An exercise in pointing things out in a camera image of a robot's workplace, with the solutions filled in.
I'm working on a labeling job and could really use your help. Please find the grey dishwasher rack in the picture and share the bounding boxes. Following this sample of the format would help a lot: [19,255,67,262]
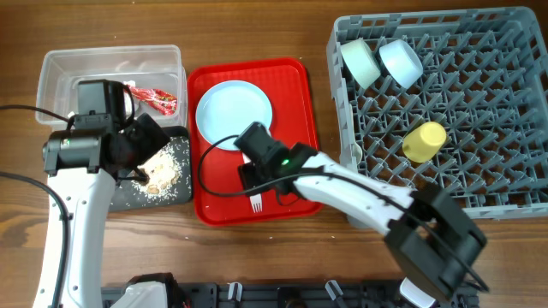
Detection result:
[326,7,547,220]

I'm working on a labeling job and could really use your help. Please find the light blue bowl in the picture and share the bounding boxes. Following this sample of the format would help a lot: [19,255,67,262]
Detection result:
[379,39,423,89]

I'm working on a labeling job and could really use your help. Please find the white napkin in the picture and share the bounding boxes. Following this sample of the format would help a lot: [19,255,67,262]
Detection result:
[123,80,138,119]

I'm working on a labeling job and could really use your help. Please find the mint green bowl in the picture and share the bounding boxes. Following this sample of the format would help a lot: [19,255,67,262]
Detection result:
[341,38,381,89]

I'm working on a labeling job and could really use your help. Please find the yellow plastic cup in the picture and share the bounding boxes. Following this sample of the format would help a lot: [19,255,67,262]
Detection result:
[402,121,447,163]

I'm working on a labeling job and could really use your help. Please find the red snack wrapper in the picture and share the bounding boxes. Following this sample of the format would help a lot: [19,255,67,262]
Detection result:
[129,86,178,116]

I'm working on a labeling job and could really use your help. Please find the red serving tray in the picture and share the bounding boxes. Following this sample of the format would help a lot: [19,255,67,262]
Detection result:
[187,58,322,227]

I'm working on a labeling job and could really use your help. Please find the rice and food scraps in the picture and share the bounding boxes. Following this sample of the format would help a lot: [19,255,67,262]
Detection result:
[131,138,192,203]

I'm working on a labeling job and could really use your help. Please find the black food waste tray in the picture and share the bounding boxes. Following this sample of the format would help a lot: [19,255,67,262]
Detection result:
[109,126,193,212]

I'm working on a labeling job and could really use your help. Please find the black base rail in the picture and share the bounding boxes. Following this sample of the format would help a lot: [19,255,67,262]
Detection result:
[100,280,479,308]

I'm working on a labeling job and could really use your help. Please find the clear plastic waste bin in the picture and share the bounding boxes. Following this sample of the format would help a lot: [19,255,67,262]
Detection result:
[36,44,188,127]

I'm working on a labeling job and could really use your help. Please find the light blue plate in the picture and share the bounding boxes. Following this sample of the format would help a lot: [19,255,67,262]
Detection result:
[195,80,273,145]

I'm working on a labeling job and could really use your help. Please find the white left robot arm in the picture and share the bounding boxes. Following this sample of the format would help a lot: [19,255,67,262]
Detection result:
[33,114,170,307]

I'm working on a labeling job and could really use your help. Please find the white plastic spoon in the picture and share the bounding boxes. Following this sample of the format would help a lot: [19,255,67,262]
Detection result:
[351,143,363,163]

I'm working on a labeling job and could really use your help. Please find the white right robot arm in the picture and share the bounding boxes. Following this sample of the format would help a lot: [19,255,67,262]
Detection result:
[235,139,489,307]

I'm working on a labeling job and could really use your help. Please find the white plastic fork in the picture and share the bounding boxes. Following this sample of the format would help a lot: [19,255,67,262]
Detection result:
[241,152,264,214]

